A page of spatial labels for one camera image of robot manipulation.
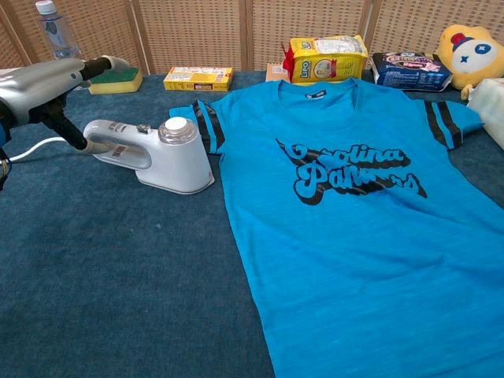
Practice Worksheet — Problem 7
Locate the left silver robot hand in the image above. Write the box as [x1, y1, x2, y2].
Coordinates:
[0, 54, 131, 158]

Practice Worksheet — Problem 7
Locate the white power cord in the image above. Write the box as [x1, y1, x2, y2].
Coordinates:
[7, 135, 86, 162]

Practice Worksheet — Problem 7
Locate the white handheld steam iron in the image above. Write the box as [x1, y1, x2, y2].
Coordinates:
[82, 116, 216, 196]

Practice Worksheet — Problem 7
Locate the blue printed t-shirt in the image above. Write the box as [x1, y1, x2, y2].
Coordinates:
[168, 77, 504, 378]

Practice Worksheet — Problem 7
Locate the clear plastic water bottle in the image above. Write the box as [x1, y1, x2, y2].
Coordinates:
[34, 0, 84, 62]

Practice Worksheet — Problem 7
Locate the green yellow sponge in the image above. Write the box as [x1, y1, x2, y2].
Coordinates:
[87, 65, 144, 95]

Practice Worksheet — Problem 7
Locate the yellow cardboard snack box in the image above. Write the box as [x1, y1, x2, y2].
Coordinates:
[163, 66, 234, 92]

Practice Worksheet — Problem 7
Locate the wicker folding screen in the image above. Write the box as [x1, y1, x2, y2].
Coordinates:
[0, 0, 504, 76]

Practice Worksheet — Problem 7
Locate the dark teal table cover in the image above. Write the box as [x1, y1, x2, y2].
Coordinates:
[0, 69, 504, 378]

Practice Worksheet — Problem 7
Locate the yellow Lipo snack bag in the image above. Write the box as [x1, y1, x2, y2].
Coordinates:
[281, 34, 369, 86]

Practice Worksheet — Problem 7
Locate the dark sanitary pad pack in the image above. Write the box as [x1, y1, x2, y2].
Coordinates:
[371, 51, 454, 92]

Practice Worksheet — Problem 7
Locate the yellow plush toy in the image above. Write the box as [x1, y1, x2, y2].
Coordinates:
[434, 24, 504, 100]

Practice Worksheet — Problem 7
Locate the cream wrapped tissue pack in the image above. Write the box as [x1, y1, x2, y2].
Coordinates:
[466, 77, 504, 150]

